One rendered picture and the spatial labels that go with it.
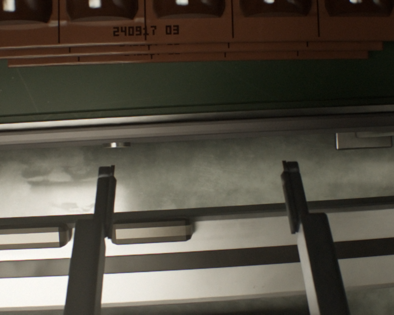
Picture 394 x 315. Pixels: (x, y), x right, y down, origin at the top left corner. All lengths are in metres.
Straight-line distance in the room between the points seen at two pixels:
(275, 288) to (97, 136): 0.14
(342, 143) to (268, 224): 0.62
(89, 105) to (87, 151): 0.69
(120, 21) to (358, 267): 0.19
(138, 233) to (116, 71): 0.10
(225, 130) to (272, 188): 0.71
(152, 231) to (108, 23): 0.13
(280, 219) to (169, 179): 0.59
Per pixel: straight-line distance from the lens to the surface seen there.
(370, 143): 0.92
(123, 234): 0.28
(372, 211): 0.31
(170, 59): 0.19
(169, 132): 0.19
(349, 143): 0.91
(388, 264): 0.31
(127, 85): 0.20
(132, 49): 0.18
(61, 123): 0.21
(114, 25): 0.16
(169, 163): 0.89
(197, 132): 0.19
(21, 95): 0.21
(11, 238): 0.29
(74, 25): 0.17
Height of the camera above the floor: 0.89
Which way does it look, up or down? 87 degrees down
